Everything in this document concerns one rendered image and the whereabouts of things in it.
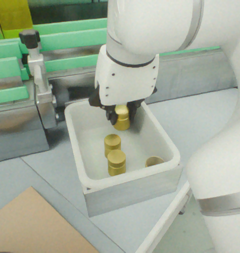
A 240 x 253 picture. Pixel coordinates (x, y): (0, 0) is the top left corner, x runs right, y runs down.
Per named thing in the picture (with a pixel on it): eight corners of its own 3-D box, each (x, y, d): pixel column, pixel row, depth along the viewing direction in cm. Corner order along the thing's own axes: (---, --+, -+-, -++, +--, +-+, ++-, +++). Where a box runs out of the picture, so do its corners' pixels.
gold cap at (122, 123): (131, 128, 47) (132, 112, 44) (116, 132, 46) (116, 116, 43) (125, 118, 49) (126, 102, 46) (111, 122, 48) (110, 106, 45)
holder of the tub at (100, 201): (127, 108, 61) (128, 84, 56) (175, 191, 42) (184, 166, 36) (66, 121, 57) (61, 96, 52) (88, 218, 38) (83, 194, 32)
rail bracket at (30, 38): (49, 72, 49) (35, 12, 40) (57, 116, 37) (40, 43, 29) (35, 74, 48) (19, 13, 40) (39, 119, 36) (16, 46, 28)
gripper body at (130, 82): (153, 24, 34) (141, 76, 44) (90, 32, 32) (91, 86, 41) (174, 54, 31) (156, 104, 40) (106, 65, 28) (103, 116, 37)
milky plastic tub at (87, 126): (135, 119, 57) (137, 90, 51) (177, 190, 41) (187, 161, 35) (68, 133, 53) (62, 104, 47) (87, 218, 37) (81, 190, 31)
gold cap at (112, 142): (123, 158, 45) (123, 143, 42) (107, 162, 44) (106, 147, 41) (118, 146, 48) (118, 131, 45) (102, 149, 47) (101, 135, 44)
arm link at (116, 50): (156, 13, 33) (152, 29, 35) (100, 19, 31) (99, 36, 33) (179, 42, 29) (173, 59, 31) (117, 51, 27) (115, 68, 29)
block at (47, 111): (56, 102, 52) (50, 75, 48) (61, 126, 46) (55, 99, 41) (41, 104, 52) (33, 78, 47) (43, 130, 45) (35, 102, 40)
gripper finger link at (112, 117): (112, 92, 41) (110, 113, 47) (96, 95, 41) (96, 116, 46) (118, 105, 40) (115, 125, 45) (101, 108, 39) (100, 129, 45)
